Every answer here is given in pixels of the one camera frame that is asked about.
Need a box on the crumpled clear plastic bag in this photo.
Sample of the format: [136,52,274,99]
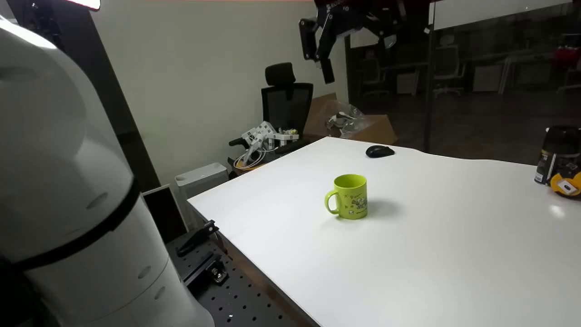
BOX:
[325,104,365,139]

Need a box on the brown cardboard box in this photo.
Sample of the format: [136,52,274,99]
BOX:
[303,93,397,144]

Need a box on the black office chair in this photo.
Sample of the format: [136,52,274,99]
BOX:
[229,63,314,173]

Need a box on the green ceramic mug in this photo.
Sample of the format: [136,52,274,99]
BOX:
[323,175,367,221]

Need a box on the white box on floor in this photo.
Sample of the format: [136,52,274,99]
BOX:
[176,162,229,199]

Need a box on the white toy on chair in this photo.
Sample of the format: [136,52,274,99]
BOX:
[229,123,299,170]

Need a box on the black computer mouse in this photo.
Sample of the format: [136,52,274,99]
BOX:
[365,146,396,159]

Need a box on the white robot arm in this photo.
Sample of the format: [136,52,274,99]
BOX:
[0,19,214,327]

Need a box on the black and yellow canister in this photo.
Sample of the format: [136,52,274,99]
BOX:
[534,126,581,201]

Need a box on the black table clamp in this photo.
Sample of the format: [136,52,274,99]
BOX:
[178,221,218,257]

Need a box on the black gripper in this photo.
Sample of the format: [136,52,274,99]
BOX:
[298,0,388,84]

